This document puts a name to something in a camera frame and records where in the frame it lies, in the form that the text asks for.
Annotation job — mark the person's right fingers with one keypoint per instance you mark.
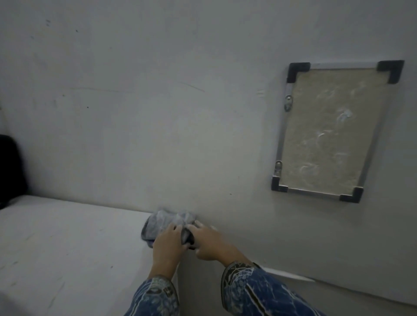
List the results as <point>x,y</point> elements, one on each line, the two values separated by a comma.
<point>198,231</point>

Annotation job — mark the person's left fingers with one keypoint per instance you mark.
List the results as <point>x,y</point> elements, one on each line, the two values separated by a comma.
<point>174,231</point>

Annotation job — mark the black bag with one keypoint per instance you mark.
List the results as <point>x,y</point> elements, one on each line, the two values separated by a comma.
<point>11,169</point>

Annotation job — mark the person's left forearm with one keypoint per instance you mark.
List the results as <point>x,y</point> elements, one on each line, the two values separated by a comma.
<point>156,298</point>

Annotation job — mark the grey cloth rag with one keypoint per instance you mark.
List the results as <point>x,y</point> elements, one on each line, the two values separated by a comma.
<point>166,221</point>

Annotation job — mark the person's right forearm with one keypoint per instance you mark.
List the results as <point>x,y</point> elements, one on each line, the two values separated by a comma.
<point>260,293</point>

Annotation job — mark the person's left hand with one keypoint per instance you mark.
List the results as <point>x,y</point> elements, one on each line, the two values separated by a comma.
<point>167,249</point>

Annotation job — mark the person's right hand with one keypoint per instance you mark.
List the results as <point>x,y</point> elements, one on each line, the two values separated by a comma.
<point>213,245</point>

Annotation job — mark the metal mounting bracket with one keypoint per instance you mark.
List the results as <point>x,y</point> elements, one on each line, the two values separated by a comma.
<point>288,102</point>
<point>278,167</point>

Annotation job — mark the metal framed board black corners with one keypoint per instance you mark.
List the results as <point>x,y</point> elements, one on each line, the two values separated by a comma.
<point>332,130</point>

